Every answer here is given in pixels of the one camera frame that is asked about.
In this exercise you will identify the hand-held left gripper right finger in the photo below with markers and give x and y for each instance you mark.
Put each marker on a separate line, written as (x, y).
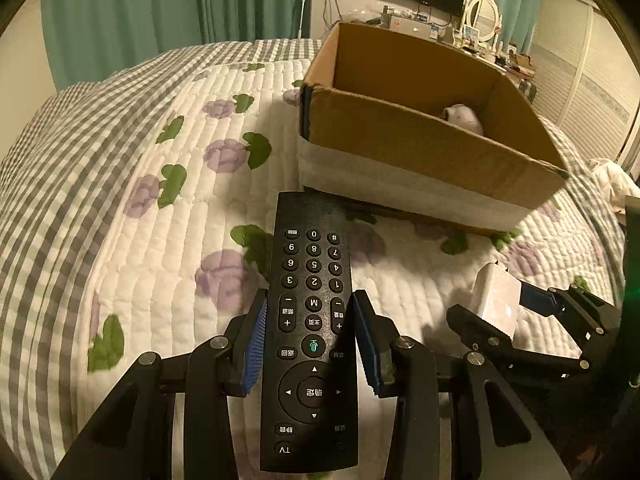
(367, 345)

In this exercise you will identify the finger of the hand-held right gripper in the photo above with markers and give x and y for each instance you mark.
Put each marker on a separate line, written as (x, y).
(470, 326)
(537, 300)

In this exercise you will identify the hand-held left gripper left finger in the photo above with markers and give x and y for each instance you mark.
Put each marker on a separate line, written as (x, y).
(255, 345)

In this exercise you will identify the large white charger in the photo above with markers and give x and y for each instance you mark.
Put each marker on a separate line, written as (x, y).
(497, 300)

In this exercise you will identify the black remote control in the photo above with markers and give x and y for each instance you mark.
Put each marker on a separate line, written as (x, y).
(310, 280)

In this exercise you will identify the brown cardboard box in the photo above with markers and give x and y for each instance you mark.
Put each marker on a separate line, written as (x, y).
(400, 160)

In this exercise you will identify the pale blue rounded case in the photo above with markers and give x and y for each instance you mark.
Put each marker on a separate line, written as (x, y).
(462, 117)

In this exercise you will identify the white padded jacket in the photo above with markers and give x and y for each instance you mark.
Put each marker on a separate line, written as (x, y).
(610, 182)

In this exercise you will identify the white floral quilt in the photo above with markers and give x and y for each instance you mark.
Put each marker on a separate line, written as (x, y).
(200, 200)

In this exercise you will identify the white louvered wardrobe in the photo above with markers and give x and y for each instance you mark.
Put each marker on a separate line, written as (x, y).
(590, 75)

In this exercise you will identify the white dressing table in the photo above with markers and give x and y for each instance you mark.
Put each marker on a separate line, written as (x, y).
(515, 67)

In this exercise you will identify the white oval mirror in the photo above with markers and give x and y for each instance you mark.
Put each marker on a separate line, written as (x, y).
(482, 15)

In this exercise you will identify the small grey fridge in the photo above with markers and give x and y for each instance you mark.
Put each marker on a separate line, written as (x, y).
(407, 22)

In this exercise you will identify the white pole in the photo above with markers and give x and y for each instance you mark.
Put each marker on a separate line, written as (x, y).
(305, 5)

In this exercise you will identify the wide green curtain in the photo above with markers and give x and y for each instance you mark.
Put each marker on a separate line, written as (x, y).
(150, 10)

